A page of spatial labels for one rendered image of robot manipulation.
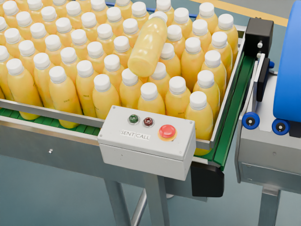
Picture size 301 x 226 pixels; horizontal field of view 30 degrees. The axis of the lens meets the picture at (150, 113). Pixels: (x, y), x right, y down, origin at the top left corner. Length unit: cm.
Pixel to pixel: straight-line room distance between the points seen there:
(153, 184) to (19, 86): 43
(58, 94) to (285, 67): 57
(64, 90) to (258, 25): 57
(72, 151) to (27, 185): 103
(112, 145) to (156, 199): 26
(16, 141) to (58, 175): 94
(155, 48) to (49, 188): 133
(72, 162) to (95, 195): 87
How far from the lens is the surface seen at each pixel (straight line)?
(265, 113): 150
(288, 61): 126
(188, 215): 238
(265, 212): 180
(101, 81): 137
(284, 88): 127
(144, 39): 136
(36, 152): 166
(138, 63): 134
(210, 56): 140
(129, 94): 139
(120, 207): 177
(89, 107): 149
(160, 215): 152
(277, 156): 149
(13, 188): 260
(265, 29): 161
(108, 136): 125
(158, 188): 141
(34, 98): 154
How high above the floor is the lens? 208
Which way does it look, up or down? 50 degrees down
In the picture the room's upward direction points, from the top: 8 degrees counter-clockwise
